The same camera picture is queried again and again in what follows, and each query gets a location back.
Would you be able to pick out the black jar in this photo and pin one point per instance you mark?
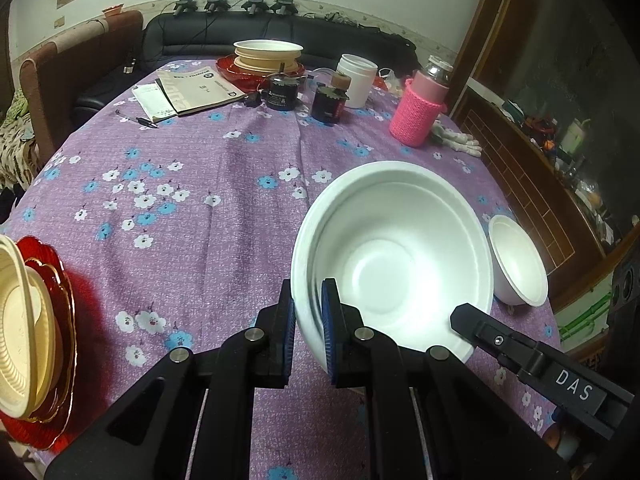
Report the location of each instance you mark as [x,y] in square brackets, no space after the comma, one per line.
[280,95]

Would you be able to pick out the white foam bowl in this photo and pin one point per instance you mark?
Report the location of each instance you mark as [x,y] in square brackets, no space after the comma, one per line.
[299,280]
[517,260]
[400,260]

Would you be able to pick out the white paper notebook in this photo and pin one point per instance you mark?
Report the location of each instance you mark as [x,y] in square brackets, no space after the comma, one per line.
[152,102]

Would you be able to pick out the wall socket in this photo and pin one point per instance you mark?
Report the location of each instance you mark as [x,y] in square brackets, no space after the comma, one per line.
[59,22]

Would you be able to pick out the clear plastic bag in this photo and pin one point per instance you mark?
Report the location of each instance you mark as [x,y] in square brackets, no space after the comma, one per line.
[390,79]

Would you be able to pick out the white plastic jar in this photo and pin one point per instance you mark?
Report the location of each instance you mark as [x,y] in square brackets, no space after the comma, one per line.
[355,80]

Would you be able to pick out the brown armchair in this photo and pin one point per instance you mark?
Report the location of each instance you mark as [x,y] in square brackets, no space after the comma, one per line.
[75,55]

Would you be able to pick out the black speaker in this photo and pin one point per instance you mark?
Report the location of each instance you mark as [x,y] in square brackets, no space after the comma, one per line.
[625,290]

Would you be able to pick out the green box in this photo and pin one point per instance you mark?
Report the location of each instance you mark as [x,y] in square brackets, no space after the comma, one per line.
[585,317]

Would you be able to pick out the beige plastic bowl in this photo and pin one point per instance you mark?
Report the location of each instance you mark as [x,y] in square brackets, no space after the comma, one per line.
[267,64]
[50,330]
[15,340]
[267,47]

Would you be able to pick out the dark jar with cork lid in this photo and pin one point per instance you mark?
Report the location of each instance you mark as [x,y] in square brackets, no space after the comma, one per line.
[327,102]

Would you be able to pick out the purple floral tablecloth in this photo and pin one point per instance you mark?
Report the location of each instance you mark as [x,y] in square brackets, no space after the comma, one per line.
[200,220]

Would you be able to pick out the black leather sofa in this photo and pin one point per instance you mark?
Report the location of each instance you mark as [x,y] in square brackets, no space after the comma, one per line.
[225,35]

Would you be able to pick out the grey printed booklet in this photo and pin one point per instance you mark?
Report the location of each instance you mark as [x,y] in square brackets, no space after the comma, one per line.
[200,90]

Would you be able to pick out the pink sleeved glass bottle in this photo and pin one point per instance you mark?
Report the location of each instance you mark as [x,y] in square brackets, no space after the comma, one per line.
[420,105]

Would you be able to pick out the small black cap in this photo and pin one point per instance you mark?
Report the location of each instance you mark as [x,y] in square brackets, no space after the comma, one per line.
[251,100]

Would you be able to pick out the red glass plate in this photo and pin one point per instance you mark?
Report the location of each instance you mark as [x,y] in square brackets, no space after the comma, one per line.
[47,280]
[232,67]

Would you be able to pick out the black pen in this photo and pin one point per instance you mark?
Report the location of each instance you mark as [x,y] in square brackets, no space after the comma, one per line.
[136,120]

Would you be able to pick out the floral patterned blanket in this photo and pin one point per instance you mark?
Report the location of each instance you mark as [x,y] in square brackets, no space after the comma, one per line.
[11,135]

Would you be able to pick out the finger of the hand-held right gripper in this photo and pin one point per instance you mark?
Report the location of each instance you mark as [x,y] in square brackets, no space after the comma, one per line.
[480,327]

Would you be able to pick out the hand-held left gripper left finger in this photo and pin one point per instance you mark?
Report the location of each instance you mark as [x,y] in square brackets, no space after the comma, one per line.
[288,330]

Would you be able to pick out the white knitted gloves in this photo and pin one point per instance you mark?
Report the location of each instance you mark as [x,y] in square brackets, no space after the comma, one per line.
[457,139]

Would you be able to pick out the brown wooden display cabinet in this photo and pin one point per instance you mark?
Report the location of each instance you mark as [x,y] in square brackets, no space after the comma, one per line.
[550,85]

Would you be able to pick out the black device on sofa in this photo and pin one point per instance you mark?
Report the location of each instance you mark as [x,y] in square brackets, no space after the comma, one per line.
[217,3]
[185,4]
[283,5]
[255,4]

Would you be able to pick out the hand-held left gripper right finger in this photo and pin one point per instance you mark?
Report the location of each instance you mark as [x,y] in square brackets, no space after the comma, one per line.
[329,330]

